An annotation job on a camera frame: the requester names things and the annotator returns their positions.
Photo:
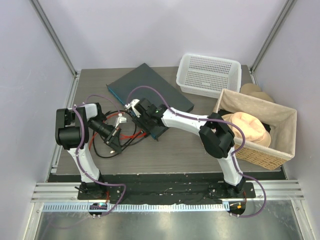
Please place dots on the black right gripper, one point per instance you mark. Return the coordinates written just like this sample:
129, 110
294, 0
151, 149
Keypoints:
146, 128

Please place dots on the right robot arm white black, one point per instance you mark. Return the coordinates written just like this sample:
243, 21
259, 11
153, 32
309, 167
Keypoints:
216, 136

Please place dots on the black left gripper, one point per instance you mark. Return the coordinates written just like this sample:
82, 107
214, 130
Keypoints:
113, 140

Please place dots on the white perforated plastic basket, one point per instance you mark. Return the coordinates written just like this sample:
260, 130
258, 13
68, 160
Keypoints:
207, 75

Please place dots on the peach hat in basket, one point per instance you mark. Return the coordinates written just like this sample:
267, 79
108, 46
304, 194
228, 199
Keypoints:
252, 128

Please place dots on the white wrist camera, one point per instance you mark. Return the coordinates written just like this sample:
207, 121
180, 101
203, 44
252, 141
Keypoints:
120, 119
131, 106

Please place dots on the wicker basket with fabric liner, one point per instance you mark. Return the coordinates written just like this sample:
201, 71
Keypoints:
283, 123

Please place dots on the black cloth in basket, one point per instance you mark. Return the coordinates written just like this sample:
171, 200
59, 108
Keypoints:
226, 116

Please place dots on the aluminium rail frame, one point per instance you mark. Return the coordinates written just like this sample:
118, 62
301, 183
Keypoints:
276, 212

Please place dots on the dark network switch box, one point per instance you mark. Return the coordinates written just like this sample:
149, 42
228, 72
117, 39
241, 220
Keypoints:
144, 75

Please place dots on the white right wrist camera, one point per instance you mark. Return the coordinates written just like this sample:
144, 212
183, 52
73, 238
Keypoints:
131, 106

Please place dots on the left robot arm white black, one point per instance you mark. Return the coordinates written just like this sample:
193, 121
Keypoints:
72, 133

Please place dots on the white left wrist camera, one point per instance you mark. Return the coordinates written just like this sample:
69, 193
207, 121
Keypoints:
120, 119

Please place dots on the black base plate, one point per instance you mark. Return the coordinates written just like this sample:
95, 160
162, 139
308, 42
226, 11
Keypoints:
189, 186

